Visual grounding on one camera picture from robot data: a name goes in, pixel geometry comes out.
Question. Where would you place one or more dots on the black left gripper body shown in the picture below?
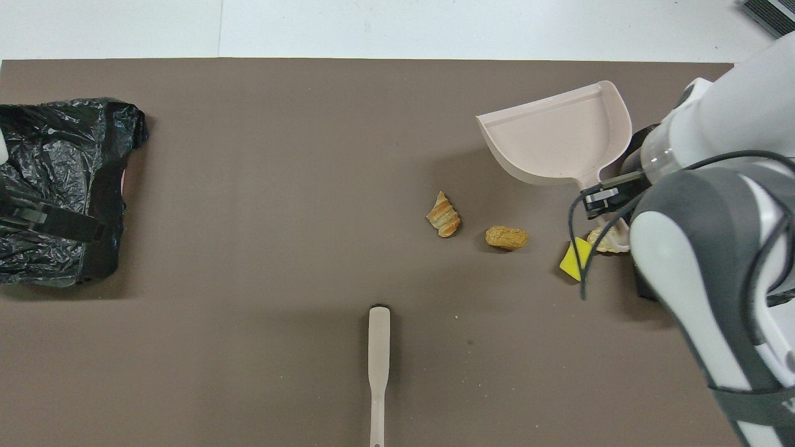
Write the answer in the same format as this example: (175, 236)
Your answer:
(9, 208)

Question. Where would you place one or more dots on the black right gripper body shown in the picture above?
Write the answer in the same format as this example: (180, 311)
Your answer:
(636, 167)

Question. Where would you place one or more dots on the pale bread piece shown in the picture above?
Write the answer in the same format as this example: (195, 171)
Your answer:
(612, 242)

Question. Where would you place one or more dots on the yellow sponge piece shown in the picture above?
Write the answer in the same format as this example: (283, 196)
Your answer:
(572, 262)

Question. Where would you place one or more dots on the beige plastic dustpan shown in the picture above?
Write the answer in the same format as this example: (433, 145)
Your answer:
(559, 143)

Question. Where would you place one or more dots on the brown peanut-shaped pastry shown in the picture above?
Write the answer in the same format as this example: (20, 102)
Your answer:
(506, 238)

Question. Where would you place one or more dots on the striped croissant piece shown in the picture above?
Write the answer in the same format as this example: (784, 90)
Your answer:
(444, 216)

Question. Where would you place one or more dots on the beige hand brush black bristles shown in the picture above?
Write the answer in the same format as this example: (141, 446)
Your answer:
(379, 347)

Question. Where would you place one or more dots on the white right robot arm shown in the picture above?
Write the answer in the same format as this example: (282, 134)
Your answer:
(714, 248)

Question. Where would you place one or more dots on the dark grey ribbed panel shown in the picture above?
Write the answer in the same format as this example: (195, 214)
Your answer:
(767, 12)

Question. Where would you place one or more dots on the brown table mat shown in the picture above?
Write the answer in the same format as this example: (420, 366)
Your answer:
(310, 93)

